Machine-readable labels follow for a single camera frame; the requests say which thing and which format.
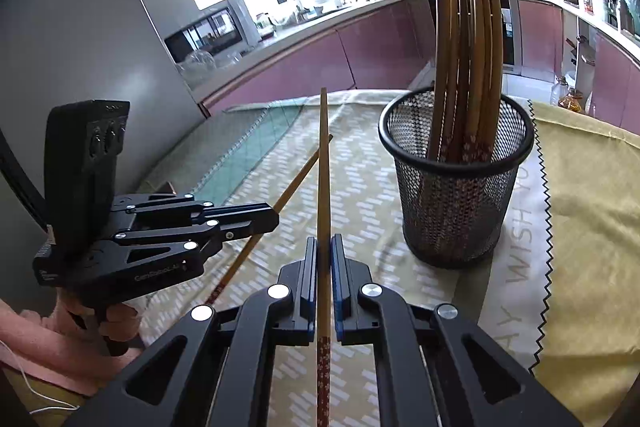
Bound pink window-side kitchen cabinets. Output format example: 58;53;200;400
199;0;437;118

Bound person's left hand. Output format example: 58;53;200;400
62;294;147;343

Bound bunch of wooden chopsticks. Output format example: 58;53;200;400
419;0;505;258

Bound clear glass bowls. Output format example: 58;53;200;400
176;49;219;78

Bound white thin cable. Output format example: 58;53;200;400
0;338;82;414

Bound black mesh utensil holder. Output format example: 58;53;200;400
378;89;536;269

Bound black integrated stove oven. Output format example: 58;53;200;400
419;0;519;76

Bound grey refrigerator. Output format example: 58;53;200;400
0;0;207;258

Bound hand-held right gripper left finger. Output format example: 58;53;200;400
62;237;319;427

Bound teal bag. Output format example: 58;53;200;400
616;0;640;38

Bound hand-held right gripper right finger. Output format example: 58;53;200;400
328;234;583;427

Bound yellow cloth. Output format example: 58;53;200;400
527;99;640;427

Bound white countertop appliance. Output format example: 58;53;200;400
164;0;264;64

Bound yellow cooking oil bottle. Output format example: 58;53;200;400
560;88;587;114

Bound red-patterned wooden chopstick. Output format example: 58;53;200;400
315;87;332;427
204;133;334;306

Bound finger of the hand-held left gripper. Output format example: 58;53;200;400
114;217;280;259
125;193;280;224

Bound person's left forearm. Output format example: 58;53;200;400
0;297;147;399

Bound beige teal patterned towel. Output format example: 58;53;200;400
135;89;553;427

